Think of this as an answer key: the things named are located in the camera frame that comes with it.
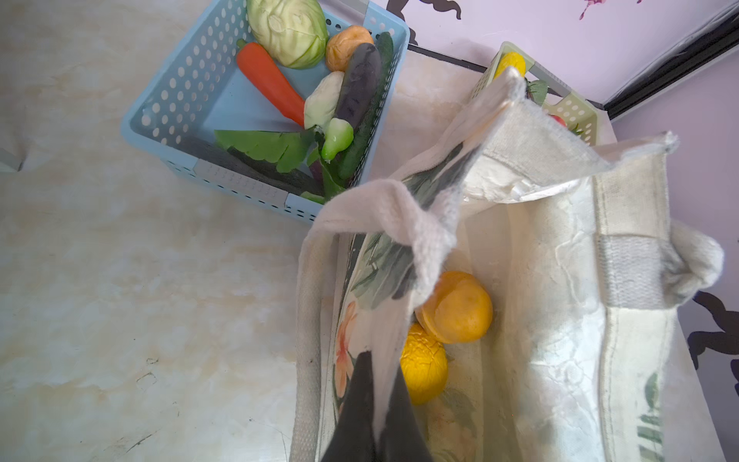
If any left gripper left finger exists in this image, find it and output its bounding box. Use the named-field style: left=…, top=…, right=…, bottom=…
left=321, top=352, right=375, bottom=462

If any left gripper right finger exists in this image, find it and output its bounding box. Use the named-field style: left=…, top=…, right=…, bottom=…
left=377, top=368, right=432, bottom=462

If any wrinkled yellow orange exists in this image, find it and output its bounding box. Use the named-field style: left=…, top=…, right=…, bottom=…
left=400, top=323, right=448, bottom=405

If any cream canvas grocery tote bag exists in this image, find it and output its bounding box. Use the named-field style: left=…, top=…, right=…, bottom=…
left=290, top=69, right=725, bottom=461

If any green leafy vegetable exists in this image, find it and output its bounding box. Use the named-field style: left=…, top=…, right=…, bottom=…
left=215, top=127, right=346, bottom=204

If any dark green cucumber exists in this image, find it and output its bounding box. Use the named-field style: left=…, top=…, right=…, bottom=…
left=338, top=32, right=395, bottom=183

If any blue plastic basket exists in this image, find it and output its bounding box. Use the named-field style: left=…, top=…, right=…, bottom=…
left=121, top=1, right=411, bottom=223

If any purple eggplant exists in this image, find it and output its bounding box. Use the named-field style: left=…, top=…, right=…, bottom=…
left=321, top=44, right=382, bottom=163

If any green plastic basket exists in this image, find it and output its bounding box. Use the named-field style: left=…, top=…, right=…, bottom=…
left=468, top=42, right=600, bottom=146

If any orange carrot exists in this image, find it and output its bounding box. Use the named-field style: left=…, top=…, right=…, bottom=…
left=236, top=38, right=305, bottom=127

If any yellow corn cob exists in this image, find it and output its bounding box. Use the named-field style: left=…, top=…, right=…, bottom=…
left=494, top=52, right=527, bottom=79

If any brown potato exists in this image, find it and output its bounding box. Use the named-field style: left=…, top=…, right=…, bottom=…
left=325, top=25, right=373, bottom=72

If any green cabbage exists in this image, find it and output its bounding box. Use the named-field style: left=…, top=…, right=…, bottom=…
left=246, top=0, right=328, bottom=69

